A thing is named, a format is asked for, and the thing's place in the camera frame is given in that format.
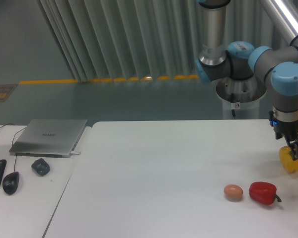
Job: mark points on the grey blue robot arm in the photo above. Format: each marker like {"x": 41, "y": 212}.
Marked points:
{"x": 276, "y": 69}

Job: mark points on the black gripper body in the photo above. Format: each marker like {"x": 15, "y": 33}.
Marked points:
{"x": 286, "y": 129}

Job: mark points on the yellow bell pepper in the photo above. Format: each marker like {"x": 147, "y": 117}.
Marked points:
{"x": 285, "y": 155}

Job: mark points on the red bell pepper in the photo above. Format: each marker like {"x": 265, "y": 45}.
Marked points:
{"x": 264, "y": 193}

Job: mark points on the brown egg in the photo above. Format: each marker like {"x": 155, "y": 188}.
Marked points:
{"x": 233, "y": 192}

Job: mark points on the small black case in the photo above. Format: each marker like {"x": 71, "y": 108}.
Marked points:
{"x": 41, "y": 167}

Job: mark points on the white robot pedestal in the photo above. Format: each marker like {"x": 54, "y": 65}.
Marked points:
{"x": 240, "y": 98}

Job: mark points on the black computer mouse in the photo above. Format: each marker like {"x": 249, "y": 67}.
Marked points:
{"x": 10, "y": 183}

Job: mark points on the silver closed laptop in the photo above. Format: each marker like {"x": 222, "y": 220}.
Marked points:
{"x": 49, "y": 138}

